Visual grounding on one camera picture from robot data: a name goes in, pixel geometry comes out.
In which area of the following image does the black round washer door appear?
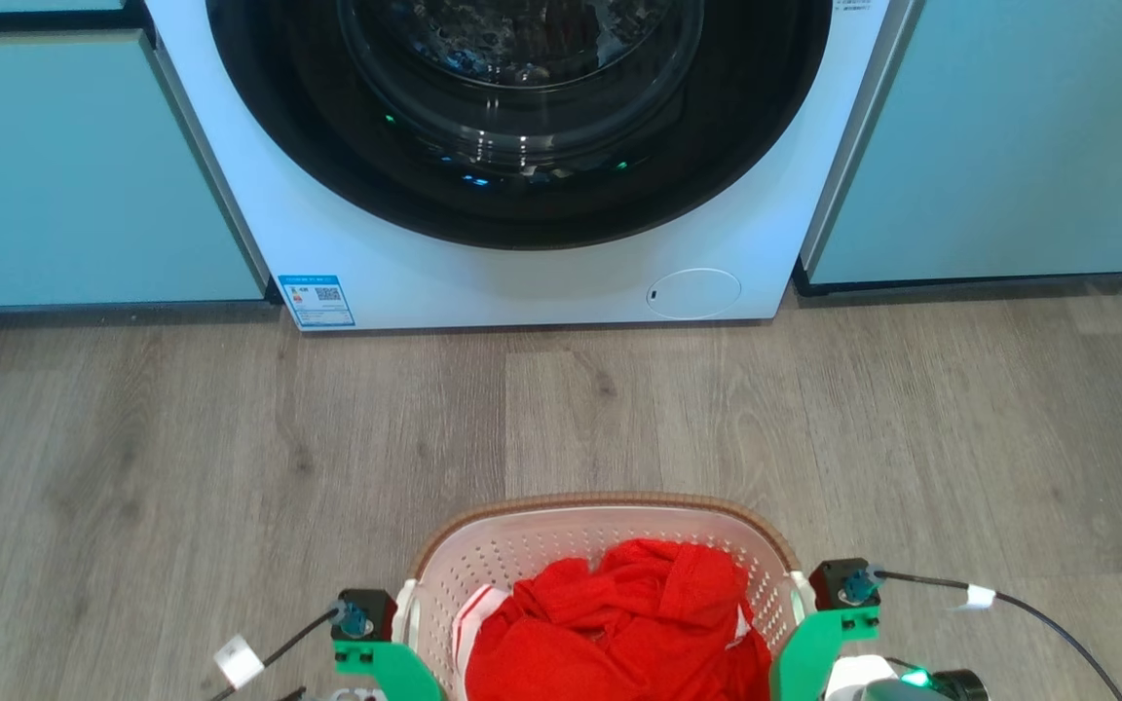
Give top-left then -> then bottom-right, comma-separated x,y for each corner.
206,0 -> 833,250

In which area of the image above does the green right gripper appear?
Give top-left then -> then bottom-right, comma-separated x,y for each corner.
768,604 -> 882,701

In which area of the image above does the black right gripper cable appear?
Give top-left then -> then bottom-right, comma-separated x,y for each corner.
873,570 -> 1122,701

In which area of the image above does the round white filter cover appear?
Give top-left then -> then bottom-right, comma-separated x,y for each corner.
646,268 -> 743,320

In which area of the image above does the white garment with red trim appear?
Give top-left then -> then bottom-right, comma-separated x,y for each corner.
451,584 -> 513,694

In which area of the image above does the white front-load washing machine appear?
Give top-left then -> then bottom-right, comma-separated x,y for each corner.
144,0 -> 915,333

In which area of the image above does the narrow pale teal cabinet panel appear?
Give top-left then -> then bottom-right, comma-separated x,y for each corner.
0,0 -> 126,14

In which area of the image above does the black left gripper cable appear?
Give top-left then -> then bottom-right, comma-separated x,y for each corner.
203,602 -> 346,701

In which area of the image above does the large pale teal cabinet door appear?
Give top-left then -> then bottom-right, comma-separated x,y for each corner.
0,29 -> 267,312
800,0 -> 1122,287

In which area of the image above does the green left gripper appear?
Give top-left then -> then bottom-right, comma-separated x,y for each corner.
331,639 -> 446,701

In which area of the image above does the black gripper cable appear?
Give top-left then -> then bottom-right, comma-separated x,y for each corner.
203,602 -> 346,701
873,570 -> 1122,701

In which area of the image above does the white perforated laundry basket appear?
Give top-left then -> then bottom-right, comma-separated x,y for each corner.
393,493 -> 817,701

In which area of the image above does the blue energy label sticker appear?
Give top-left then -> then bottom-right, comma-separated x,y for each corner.
278,274 -> 356,329

